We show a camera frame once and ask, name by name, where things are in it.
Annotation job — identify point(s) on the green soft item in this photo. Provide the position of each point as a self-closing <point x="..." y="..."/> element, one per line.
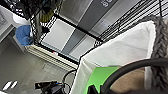
<point x="100" y="78"/>

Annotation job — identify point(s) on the yellow plush toy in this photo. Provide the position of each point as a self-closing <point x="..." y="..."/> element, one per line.
<point x="46" y="16"/>

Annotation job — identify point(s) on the blue plush toy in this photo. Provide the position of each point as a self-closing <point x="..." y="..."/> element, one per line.
<point x="23" y="35"/>

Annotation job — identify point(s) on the white bowl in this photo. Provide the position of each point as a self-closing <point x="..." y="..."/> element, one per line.
<point x="20" y="18"/>

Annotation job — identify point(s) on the round double wall outlet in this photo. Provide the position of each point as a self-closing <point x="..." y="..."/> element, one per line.
<point x="106" y="2"/>

